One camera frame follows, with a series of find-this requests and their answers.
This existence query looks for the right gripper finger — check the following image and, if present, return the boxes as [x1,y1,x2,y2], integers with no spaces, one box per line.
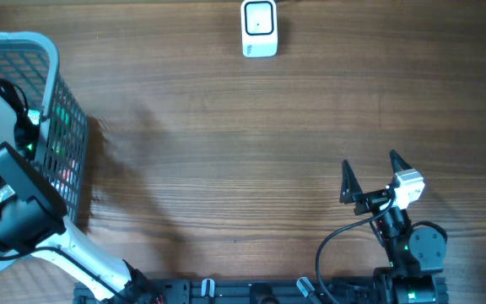
[389,149,412,172]
[339,160,363,204]

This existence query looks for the teal tissue packet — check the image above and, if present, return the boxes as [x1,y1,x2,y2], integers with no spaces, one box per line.
[28,109,42,125]

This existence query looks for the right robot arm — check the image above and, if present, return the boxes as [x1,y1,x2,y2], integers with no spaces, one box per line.
[339,150,449,304]

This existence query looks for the white barcode scanner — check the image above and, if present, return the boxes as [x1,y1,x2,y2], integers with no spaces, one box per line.
[240,0,278,58]

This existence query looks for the grey plastic mesh basket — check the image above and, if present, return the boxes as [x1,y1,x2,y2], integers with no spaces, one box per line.
[0,32,89,271]

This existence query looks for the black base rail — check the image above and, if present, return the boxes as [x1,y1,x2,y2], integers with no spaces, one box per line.
[73,276,450,304]

